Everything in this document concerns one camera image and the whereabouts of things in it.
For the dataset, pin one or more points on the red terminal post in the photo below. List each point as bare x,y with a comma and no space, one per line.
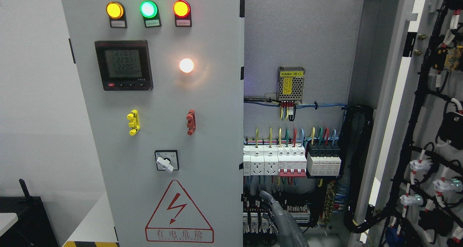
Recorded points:
191,122

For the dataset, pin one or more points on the yellow terminal post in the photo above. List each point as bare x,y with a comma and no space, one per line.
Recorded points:
133,123

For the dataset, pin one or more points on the black white surge protector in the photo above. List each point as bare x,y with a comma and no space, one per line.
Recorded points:
323,160

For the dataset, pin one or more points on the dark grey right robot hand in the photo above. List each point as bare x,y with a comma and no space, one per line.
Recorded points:
288,232

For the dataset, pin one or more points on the grey cabinet door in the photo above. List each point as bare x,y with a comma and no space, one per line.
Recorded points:
408,191
209,160

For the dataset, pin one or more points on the black digital power meter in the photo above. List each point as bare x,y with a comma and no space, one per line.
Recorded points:
124,65

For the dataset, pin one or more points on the white rotary selector switch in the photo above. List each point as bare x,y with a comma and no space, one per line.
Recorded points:
167,160

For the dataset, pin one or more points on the white socket breaker row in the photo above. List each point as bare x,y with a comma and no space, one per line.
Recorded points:
260,160

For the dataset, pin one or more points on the red indicator lamp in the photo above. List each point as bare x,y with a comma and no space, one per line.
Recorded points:
182,12

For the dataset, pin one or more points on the green indicator lamp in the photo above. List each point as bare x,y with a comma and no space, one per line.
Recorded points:
150,13

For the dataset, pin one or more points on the yellow indicator lamp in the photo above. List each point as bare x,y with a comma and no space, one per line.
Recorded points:
116,13

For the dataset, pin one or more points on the metal mesh power supply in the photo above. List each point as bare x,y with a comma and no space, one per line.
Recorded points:
290,83

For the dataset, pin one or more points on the white glowing indicator lamp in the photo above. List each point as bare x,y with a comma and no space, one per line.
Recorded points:
186,65

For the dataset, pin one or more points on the red handle circuit breaker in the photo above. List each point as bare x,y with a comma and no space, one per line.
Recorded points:
292,162

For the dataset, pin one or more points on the red electric hazard sticker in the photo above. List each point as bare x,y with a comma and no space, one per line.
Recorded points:
178,219

